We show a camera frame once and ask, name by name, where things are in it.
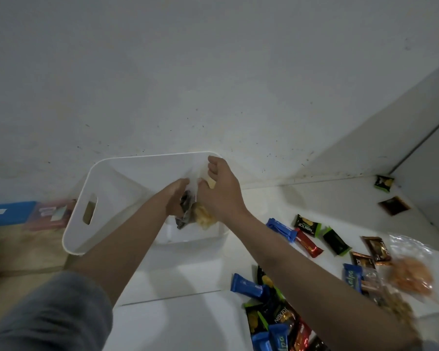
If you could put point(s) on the clear bag of orange crackers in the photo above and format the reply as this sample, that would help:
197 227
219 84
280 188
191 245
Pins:
411 274

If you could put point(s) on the clear plastic container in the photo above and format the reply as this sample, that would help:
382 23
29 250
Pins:
437 330

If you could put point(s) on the person's left forearm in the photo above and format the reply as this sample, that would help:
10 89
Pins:
128 244

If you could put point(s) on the white plastic basket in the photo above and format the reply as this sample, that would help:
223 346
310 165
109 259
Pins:
131 179

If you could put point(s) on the person's left fingers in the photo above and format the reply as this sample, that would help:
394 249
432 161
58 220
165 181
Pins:
181 188

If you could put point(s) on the blue box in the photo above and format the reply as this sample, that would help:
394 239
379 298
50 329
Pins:
7 213

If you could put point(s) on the person's right forearm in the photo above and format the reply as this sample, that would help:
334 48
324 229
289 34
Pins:
307 281

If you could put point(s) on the clear plastic snack bag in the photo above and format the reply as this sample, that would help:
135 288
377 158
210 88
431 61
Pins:
199 213

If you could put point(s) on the grey sleeve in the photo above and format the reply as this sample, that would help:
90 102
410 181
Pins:
51 318

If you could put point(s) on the black green snack packet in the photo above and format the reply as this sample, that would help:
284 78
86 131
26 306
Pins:
307 225
384 183
336 241

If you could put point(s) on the dark brown snack packet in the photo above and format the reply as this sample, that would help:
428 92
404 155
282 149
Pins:
394 205

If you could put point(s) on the blue snack packet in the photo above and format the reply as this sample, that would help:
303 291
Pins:
282 230
247 286
352 277

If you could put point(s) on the pink clear storage box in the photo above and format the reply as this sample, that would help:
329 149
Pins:
49 215

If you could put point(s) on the person's right thumb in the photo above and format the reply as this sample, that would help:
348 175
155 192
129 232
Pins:
204 190

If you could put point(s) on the red snack packet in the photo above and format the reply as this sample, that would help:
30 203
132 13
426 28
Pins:
309 244

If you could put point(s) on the clear bag of nuts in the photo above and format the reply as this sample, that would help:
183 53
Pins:
391 301

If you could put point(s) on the pile of mixed wrapped snacks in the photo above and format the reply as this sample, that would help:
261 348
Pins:
278 321

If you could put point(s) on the person's right hand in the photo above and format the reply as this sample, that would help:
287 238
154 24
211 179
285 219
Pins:
223 195

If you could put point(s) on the person's left hand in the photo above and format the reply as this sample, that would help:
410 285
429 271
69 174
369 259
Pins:
175 197

